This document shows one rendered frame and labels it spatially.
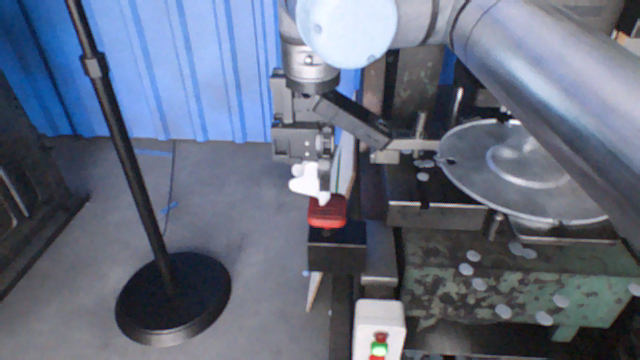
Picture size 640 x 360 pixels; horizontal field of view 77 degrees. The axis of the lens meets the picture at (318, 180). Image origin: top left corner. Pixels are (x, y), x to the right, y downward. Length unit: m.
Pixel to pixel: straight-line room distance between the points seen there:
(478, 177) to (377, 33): 0.40
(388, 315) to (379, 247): 0.13
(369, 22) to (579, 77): 0.15
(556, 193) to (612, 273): 0.19
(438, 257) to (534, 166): 0.22
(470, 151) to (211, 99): 1.59
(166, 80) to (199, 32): 0.32
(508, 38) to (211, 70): 1.83
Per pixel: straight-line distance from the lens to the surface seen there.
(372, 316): 0.66
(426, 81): 0.97
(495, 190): 0.68
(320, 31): 0.34
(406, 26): 0.38
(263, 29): 1.94
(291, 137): 0.52
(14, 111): 1.84
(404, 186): 0.77
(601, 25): 0.74
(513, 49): 0.33
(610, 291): 0.87
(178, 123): 2.28
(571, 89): 0.29
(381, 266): 0.70
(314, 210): 0.62
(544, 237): 0.63
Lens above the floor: 1.17
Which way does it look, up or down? 37 degrees down
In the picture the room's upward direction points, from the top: straight up
